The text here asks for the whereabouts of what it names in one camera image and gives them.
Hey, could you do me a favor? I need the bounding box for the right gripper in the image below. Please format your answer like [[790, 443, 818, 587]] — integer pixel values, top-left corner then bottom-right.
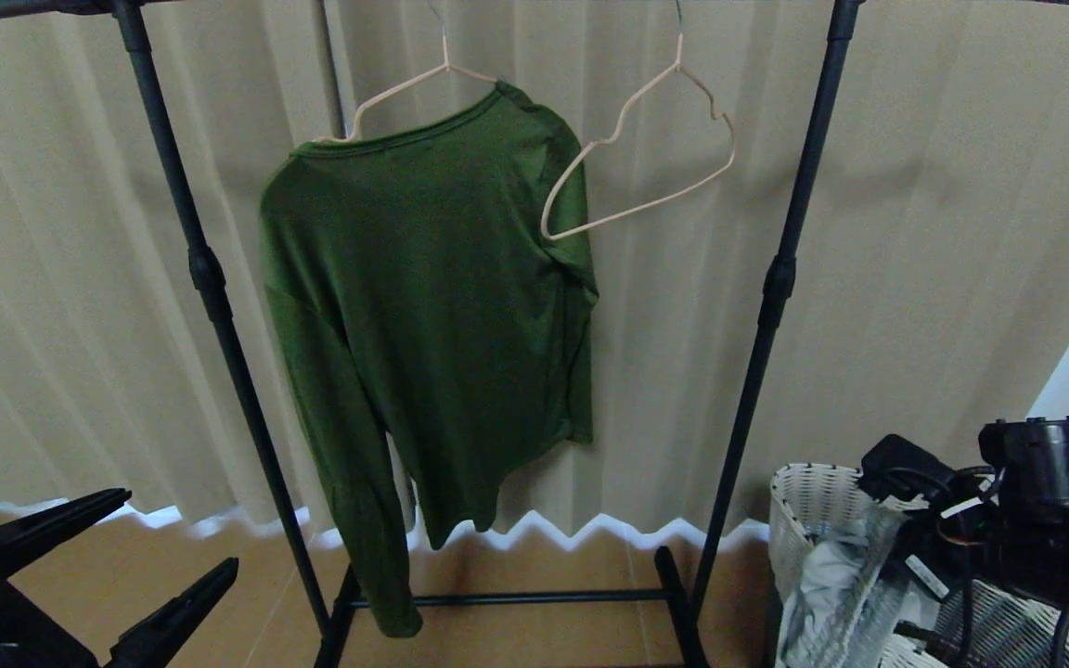
[[892, 510, 1013, 606]]

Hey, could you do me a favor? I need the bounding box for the green long-sleeved shirt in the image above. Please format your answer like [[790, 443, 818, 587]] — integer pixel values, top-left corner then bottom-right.
[[259, 81, 600, 639]]

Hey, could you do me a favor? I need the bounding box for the pink clothes hanger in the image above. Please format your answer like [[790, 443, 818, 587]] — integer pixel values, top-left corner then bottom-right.
[[539, 0, 738, 242], [312, 0, 500, 146]]

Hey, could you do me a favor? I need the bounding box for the white laundry basket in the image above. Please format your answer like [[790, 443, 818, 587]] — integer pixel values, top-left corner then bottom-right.
[[768, 462, 1069, 668]]

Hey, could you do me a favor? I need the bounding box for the black clothes rack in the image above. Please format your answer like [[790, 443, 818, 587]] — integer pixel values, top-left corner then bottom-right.
[[0, 0, 1069, 668]]

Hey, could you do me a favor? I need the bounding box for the pale grey garment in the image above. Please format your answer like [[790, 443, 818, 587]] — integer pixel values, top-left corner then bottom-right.
[[776, 506, 939, 668]]

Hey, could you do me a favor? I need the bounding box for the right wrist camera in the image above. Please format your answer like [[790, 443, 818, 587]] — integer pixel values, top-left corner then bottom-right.
[[857, 433, 958, 507]]

